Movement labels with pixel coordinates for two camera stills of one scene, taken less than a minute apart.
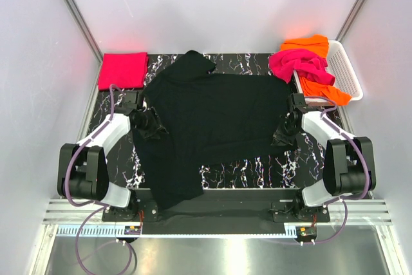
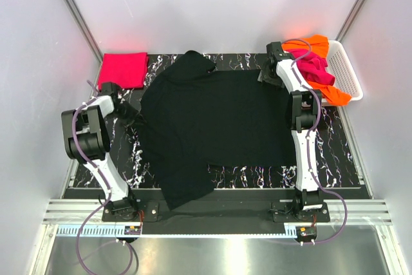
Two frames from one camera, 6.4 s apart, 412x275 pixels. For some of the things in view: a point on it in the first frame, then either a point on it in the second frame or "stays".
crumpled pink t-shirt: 307,63 stays
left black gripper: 152,133 to 133,113
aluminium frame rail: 356,212 stays
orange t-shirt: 311,87 stays
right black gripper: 279,137 to 275,82
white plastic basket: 340,67 stays
